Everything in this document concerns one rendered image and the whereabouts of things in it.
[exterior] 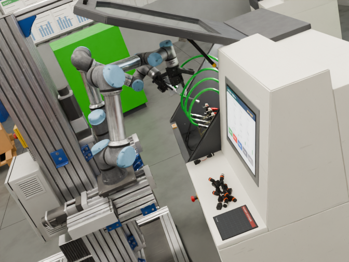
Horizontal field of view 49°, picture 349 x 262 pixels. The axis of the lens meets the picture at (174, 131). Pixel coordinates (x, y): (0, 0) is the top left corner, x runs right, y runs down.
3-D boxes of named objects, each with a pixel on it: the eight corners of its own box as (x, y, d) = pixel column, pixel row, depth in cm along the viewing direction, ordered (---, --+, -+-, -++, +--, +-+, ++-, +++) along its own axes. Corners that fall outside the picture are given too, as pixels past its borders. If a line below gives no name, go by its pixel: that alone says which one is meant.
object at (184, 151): (176, 141, 286) (170, 122, 279) (182, 139, 286) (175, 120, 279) (193, 185, 230) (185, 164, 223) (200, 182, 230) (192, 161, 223)
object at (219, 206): (205, 184, 194) (202, 176, 191) (225, 177, 194) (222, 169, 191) (217, 211, 173) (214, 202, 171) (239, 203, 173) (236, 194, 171)
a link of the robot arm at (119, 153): (121, 162, 213) (106, 64, 201) (139, 165, 203) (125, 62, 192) (104, 168, 204) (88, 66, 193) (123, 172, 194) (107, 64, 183)
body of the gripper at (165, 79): (169, 90, 259) (155, 79, 261) (174, 81, 254) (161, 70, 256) (163, 93, 253) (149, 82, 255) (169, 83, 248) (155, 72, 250)
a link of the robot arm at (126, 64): (81, 91, 203) (142, 67, 237) (93, 90, 196) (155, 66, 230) (74, 69, 199) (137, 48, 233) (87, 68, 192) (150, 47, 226)
